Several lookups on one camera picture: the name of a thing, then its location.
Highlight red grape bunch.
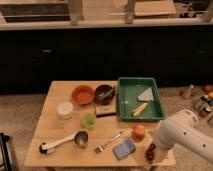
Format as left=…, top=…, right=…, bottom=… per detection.
left=145, top=143, right=156, bottom=162

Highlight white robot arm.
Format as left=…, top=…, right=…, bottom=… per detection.
left=153, top=109, right=213, bottom=164

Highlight green plastic tray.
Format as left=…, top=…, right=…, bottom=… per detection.
left=118, top=77, right=166, bottom=122

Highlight green item in bowl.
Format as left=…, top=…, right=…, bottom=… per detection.
left=99, top=88, right=114, bottom=101

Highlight dark brown bowl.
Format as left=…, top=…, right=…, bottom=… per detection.
left=94, top=85, right=115, bottom=105

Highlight wooden block brush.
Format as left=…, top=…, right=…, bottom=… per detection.
left=95, top=105, right=116, bottom=118

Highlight orange bowl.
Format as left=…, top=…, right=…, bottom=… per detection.
left=71, top=85, right=94, bottom=105

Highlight green cup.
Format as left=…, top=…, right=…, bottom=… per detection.
left=82, top=114, right=96, bottom=129

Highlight white cup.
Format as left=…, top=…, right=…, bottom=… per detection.
left=57, top=101, right=74, bottom=119

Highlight wooden table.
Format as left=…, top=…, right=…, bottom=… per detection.
left=24, top=80, right=177, bottom=171

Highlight orange peach fruit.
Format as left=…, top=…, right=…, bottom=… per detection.
left=132, top=125, right=146, bottom=140

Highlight metal fork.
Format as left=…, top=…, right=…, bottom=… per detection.
left=94, top=131, right=122, bottom=154

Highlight blue sponge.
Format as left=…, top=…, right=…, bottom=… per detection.
left=113, top=139, right=136, bottom=160

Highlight dark cabinet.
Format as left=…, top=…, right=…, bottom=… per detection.
left=0, top=26, right=213, bottom=94

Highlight clutter items on floor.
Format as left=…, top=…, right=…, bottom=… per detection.
left=180, top=84, right=213, bottom=118

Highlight black object at left edge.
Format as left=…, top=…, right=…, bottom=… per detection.
left=0, top=132, right=13, bottom=171

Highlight metal ladle white handle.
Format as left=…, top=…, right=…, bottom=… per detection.
left=39, top=131, right=89, bottom=155

